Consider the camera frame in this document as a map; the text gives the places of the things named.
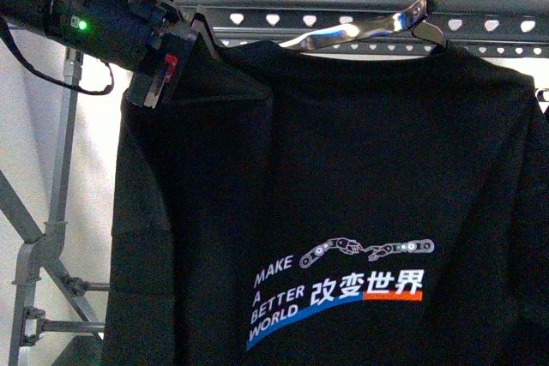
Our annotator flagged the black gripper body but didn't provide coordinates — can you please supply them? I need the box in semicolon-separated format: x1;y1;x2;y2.
126;0;220;108

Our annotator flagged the black printed t-shirt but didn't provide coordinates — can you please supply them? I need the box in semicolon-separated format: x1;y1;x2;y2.
101;42;548;365

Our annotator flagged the chrome metal clothes hanger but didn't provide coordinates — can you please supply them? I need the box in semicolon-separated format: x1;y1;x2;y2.
280;0;449;52

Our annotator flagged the grey rack support leg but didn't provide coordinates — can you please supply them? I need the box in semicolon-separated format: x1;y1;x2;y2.
45;48;83;231

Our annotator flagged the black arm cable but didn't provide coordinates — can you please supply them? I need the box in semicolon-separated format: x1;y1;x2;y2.
0;14;116;97

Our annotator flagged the grey folding rack frame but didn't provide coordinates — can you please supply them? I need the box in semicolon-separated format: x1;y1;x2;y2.
1;172;109;365

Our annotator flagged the grey perforated rear rack rail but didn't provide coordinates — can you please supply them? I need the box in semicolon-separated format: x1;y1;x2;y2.
214;39;549;59

